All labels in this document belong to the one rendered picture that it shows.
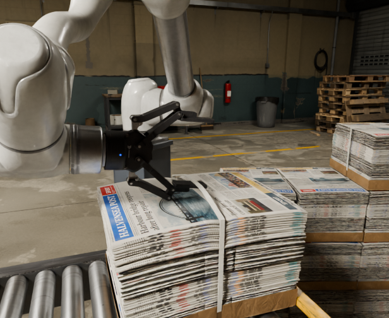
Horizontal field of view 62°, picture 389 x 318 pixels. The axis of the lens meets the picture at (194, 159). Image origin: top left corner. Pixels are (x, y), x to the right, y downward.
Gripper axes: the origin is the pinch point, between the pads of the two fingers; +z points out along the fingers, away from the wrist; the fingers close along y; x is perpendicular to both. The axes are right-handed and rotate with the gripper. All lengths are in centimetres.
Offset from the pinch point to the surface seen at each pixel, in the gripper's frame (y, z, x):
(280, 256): 18.0, 13.3, 13.5
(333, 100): -12, 520, -515
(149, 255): 14.8, -13.6, 14.0
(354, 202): 26, 82, -31
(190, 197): 9.7, -2.3, 1.1
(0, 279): 38, -42, -21
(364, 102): -13, 558, -469
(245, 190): 8.5, 11.2, 0.6
